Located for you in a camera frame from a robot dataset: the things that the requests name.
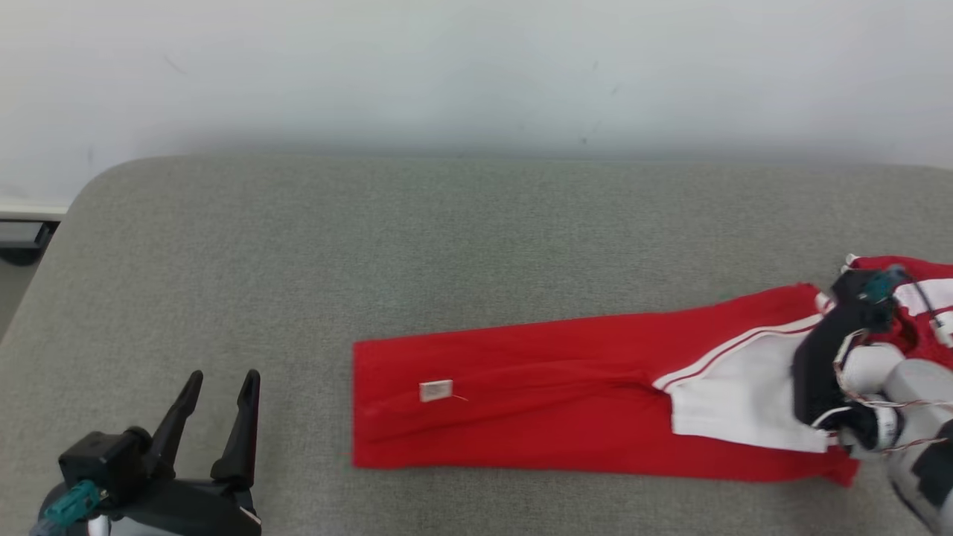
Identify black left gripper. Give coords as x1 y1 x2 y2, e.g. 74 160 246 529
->
112 370 263 536

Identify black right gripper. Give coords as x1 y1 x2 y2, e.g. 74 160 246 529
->
793 299 896 429

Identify red shorts white waistband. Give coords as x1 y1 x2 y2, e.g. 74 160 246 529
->
844 255 953 373

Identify red shirt white sleeves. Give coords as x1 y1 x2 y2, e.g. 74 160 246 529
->
350 283 862 489

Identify grey fabric sofa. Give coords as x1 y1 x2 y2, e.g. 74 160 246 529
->
0 153 953 536

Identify dark grey furniture base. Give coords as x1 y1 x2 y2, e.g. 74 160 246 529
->
0 220 59 268

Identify red white twisted wires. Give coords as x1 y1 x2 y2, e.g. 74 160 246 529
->
812 331 953 456

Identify teal right camera connector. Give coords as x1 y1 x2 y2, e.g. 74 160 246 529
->
862 267 907 300

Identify teal camera connector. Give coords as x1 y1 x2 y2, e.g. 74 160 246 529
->
39 480 106 531
862 267 907 300

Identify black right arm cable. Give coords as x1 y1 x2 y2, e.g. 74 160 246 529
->
899 274 948 322

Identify teal left camera connector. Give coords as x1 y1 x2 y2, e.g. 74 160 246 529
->
39 480 106 531

